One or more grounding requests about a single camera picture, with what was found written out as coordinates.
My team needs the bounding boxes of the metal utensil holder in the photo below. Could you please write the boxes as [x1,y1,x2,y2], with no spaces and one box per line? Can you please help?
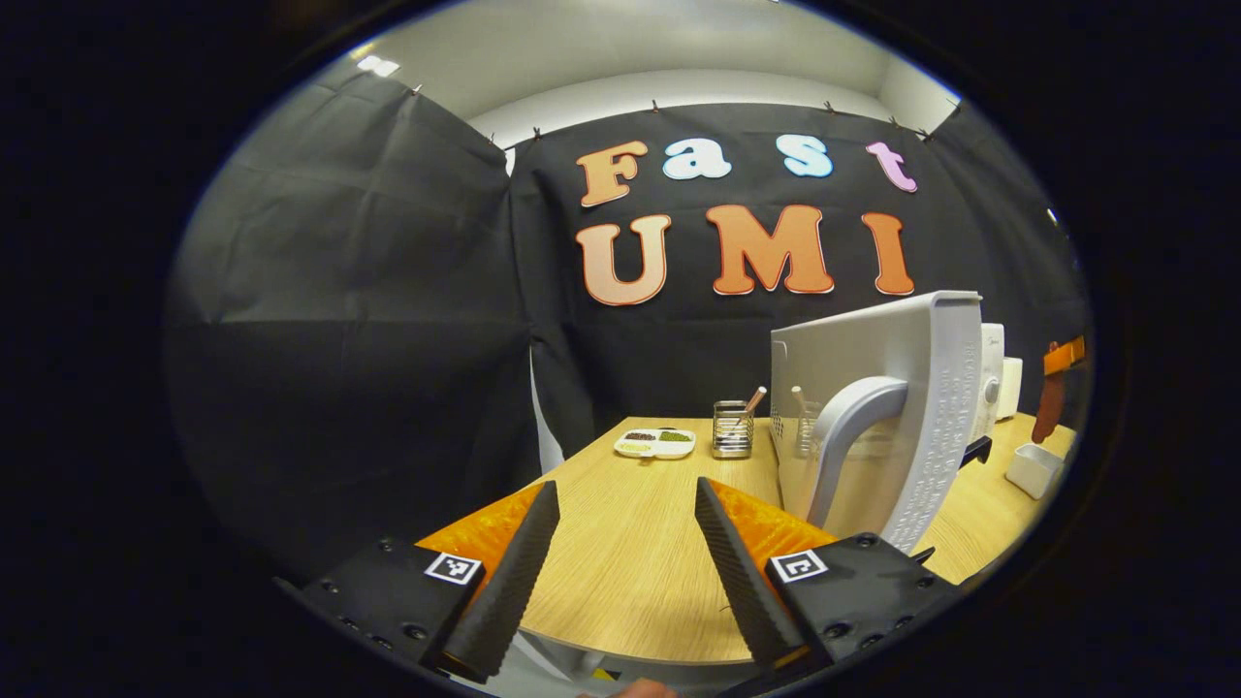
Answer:
[713,400,755,460]

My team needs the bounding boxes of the black backdrop cloth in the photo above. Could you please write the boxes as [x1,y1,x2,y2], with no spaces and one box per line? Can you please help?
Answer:
[163,73,1092,583]

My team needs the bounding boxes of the white divided plate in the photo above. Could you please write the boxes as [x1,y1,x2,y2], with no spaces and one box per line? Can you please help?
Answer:
[614,428,697,460]

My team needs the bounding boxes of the white ribbed tray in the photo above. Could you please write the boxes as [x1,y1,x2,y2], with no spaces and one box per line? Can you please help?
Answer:
[1005,443,1065,500]

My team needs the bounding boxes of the white microwave oven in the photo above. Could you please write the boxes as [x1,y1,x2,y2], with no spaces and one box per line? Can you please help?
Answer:
[771,291,1006,555]

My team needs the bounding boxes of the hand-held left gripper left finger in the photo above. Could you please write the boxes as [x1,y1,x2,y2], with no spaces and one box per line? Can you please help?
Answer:
[276,480,561,684]

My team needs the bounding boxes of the reddish-brown meat piece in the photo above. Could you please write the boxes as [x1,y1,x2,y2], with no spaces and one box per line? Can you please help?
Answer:
[1031,368,1067,445]

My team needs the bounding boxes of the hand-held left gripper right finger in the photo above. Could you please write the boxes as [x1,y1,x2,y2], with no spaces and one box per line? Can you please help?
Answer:
[695,477,961,680]

